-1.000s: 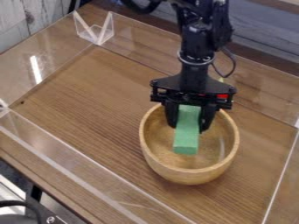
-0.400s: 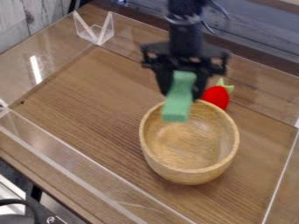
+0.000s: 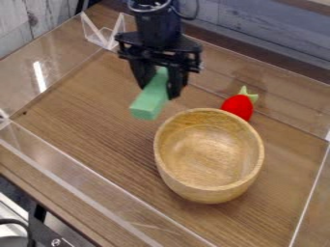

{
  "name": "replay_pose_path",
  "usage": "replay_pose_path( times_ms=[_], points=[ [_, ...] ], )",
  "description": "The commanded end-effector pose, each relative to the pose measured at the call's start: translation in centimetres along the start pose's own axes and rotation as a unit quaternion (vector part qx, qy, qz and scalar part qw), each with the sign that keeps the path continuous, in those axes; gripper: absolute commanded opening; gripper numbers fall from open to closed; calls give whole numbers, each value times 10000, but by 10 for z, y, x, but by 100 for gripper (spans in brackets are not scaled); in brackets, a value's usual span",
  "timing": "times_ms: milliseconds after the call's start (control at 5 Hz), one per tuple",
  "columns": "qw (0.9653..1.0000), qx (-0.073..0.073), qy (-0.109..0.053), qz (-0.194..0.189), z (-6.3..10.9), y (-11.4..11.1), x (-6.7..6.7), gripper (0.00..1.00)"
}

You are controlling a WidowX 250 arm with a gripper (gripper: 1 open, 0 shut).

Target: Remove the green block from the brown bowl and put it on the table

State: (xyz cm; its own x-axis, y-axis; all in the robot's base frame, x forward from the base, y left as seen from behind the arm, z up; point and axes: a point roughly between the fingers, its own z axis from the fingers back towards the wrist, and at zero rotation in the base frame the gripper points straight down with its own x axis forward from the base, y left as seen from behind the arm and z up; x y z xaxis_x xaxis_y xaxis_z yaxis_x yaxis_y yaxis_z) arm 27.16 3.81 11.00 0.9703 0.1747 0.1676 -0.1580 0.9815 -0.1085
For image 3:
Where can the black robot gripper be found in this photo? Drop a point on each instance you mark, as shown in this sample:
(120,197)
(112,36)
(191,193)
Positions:
(159,44)

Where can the green rectangular block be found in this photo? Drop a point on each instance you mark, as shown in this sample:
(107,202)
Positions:
(151,100)

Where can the brown wooden bowl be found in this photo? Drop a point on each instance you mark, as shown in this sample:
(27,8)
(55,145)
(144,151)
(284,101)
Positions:
(208,154)

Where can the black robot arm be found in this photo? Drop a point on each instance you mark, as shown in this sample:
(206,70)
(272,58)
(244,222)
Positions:
(159,45)

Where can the red toy strawberry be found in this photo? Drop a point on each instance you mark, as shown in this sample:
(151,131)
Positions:
(240,104)

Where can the black clamp under table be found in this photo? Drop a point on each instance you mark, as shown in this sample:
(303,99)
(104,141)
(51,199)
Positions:
(21,232)

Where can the clear acrylic corner bracket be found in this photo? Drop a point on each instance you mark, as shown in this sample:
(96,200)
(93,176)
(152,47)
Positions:
(103,36)

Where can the clear acrylic front wall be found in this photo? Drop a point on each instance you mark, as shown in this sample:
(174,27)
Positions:
(111,217)

